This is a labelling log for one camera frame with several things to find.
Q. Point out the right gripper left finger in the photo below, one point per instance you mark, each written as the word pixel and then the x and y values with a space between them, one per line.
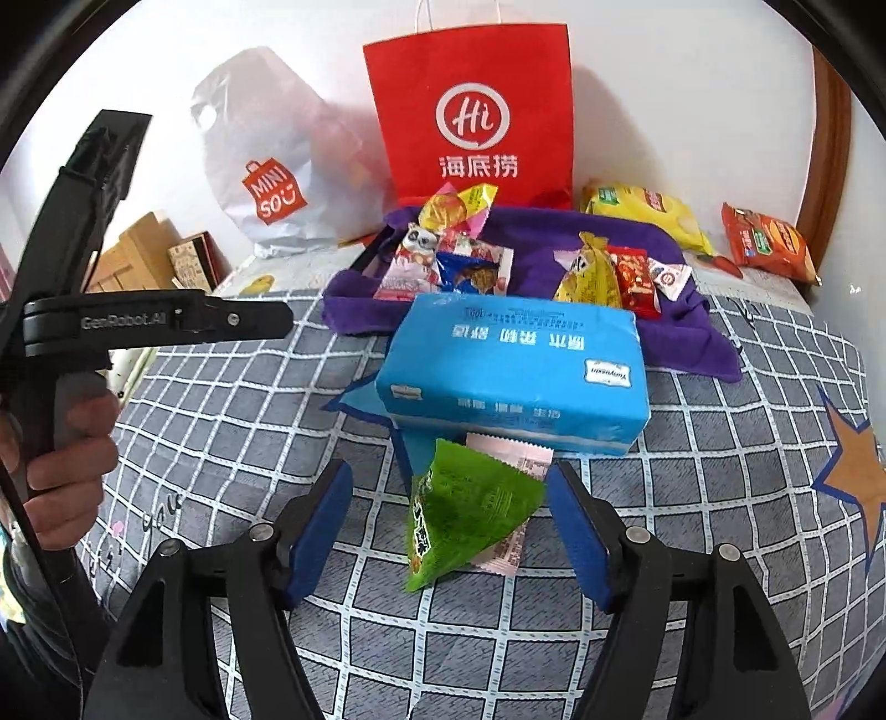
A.
pixel 161 661

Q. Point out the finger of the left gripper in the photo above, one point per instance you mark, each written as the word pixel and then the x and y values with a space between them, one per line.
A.
pixel 228 320

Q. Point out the panda pink snack packet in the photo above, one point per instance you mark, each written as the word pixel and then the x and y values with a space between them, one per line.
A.
pixel 414 269

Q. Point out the blue snack packet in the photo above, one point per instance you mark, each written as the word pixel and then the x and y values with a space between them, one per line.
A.
pixel 466 274

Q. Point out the pink yellow snack packet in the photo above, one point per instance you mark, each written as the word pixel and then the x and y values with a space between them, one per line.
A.
pixel 463 212

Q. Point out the green triangular snack packet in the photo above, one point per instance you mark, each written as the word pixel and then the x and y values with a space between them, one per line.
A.
pixel 448 523

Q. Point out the small red snack packet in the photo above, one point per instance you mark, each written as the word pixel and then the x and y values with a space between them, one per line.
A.
pixel 637 289

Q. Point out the strawberry pink snack packet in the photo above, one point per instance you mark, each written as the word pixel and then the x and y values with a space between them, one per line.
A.
pixel 461 244

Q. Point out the pink white candy packet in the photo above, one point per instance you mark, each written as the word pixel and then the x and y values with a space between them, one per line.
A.
pixel 670 279

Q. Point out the left hand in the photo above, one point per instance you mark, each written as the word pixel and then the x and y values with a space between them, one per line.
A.
pixel 68 482

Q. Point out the patterned brown book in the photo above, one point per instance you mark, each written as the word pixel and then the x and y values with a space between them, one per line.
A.
pixel 195 264

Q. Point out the wooden headboard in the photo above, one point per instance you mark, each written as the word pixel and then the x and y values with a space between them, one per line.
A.
pixel 139 260

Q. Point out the newspaper sheet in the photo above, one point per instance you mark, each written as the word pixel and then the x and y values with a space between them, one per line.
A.
pixel 283 273

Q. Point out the white Miniso plastic bag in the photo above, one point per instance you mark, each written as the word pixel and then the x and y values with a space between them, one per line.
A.
pixel 283 165

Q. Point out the grey checked blanket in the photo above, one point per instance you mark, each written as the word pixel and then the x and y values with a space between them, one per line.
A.
pixel 219 437

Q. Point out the pink biscuit packet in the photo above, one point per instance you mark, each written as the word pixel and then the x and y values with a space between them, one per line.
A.
pixel 510 504

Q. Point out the blue tissue pack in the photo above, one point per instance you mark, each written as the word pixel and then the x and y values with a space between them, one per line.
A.
pixel 564 375

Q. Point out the red paper shopping bag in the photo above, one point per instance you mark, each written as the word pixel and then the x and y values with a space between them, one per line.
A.
pixel 491 103

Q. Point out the yellow chips bag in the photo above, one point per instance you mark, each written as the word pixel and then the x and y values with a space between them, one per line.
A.
pixel 624 201

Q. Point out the orange chips bag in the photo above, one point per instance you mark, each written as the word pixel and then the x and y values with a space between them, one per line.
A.
pixel 765 243

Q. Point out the brown wooden door frame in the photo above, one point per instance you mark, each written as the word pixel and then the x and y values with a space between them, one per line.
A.
pixel 830 151

